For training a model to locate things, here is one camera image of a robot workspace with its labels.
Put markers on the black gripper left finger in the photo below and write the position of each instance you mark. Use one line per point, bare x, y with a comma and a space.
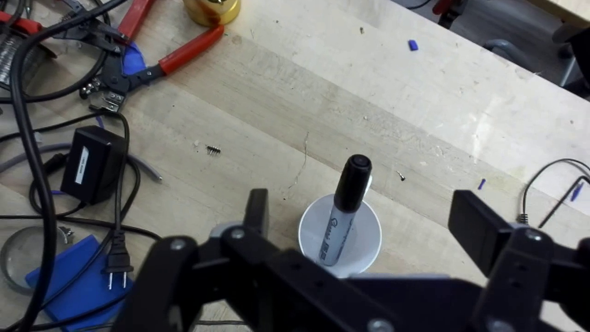
184, 289

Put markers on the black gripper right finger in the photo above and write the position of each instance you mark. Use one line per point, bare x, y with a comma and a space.
527, 278

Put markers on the black grey marker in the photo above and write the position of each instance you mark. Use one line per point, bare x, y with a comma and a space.
350, 191

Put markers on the white mug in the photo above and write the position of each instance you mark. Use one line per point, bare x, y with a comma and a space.
365, 237

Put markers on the black power plug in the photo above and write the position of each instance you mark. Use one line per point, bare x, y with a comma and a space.
118, 265

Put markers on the thin black blue-tipped probe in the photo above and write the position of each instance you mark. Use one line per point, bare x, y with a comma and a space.
568, 197

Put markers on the blue flat plastic part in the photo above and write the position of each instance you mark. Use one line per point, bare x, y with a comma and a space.
66, 283

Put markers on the black power adapter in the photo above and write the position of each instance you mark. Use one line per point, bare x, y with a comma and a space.
92, 164

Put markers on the tiny blue plastic piece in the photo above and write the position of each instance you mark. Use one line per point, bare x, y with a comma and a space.
413, 45

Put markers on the gold metal dome bell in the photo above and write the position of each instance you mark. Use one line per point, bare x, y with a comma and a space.
212, 12

